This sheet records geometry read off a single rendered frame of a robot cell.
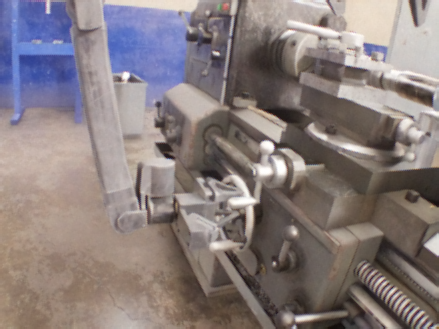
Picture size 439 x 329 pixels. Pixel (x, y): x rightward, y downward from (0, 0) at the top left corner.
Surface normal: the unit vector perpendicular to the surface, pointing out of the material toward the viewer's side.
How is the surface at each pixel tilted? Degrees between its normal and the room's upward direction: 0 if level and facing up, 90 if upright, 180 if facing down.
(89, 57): 85
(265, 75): 90
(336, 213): 90
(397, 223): 90
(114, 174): 76
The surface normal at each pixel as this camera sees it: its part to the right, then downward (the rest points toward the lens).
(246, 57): 0.39, 0.40
